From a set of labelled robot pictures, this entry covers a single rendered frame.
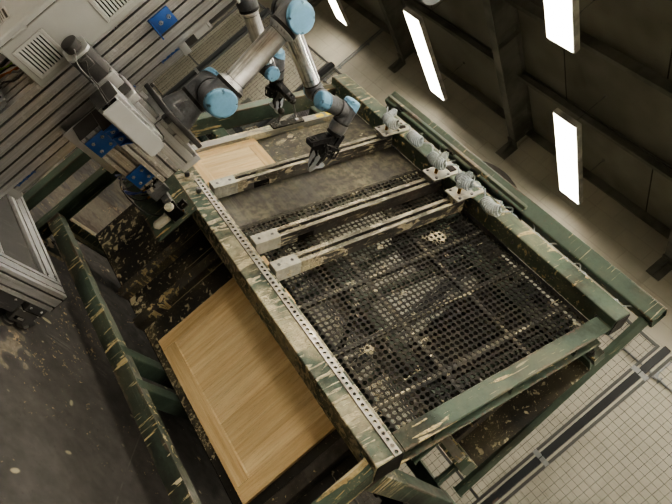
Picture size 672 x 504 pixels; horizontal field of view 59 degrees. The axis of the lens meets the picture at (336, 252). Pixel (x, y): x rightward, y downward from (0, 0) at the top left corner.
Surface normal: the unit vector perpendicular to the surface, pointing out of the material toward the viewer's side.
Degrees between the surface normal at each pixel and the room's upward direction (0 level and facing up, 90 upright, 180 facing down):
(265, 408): 90
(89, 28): 90
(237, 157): 58
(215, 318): 90
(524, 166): 90
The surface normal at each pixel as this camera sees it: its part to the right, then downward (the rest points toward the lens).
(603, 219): -0.36, -0.42
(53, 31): 0.55, 0.63
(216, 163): 0.10, -0.71
